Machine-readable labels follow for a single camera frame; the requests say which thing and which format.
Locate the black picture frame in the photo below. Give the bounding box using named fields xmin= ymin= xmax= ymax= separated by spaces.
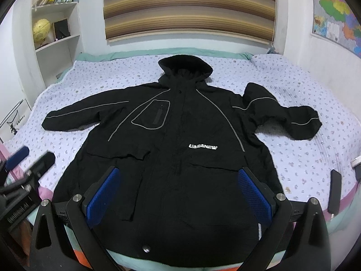
xmin=53 ymin=19 xmax=70 ymax=40

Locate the white bookshelf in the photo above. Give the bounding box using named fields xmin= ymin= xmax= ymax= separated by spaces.
xmin=29 ymin=0 xmax=85 ymax=88

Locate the floral quilted bedspread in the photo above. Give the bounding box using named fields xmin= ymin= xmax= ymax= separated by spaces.
xmin=1 ymin=57 xmax=360 ymax=207

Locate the orange cloth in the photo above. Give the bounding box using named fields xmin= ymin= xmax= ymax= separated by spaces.
xmin=74 ymin=250 xmax=92 ymax=269

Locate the yellow globe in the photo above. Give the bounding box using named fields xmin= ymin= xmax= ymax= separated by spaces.
xmin=32 ymin=18 xmax=51 ymax=44

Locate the green bed sheet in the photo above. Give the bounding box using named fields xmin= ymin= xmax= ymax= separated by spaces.
xmin=58 ymin=48 xmax=287 ymax=92

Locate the black remote control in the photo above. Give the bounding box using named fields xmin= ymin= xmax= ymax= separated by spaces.
xmin=327 ymin=169 xmax=342 ymax=216

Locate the white calligraphy poster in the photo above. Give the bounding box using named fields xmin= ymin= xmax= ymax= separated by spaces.
xmin=0 ymin=99 xmax=31 ymax=143

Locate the black hooded jacket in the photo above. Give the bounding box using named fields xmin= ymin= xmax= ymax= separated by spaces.
xmin=42 ymin=55 xmax=321 ymax=267

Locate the purple blanket edge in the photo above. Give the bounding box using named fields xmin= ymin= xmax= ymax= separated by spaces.
xmin=323 ymin=183 xmax=359 ymax=222

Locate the colourful wall map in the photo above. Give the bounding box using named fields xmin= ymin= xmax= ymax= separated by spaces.
xmin=312 ymin=0 xmax=361 ymax=56

